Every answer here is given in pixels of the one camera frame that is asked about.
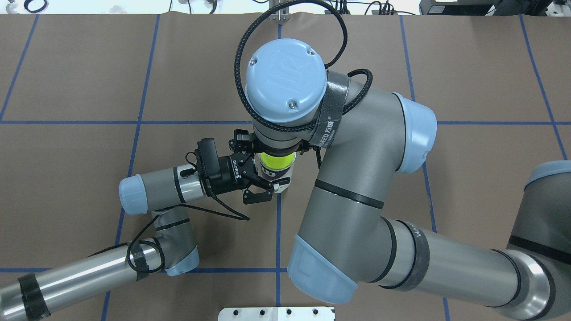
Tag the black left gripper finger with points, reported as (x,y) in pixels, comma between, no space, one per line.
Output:
(243,150)
(270,188)

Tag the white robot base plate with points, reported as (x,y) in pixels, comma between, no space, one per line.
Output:
(298,313)

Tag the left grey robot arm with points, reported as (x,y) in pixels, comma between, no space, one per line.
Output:
(59,205)

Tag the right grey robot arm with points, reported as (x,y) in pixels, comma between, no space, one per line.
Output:
(370,135)

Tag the aluminium frame post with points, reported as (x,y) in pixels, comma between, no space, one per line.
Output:
(282,15)

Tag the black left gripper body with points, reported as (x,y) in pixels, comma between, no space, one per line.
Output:
(233,171)

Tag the clear tennis ball can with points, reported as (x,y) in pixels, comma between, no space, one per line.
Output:
(275,175)

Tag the yellow tennis ball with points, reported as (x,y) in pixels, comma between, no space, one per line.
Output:
(277,163)

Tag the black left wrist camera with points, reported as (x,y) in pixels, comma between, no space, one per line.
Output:
(208,159)

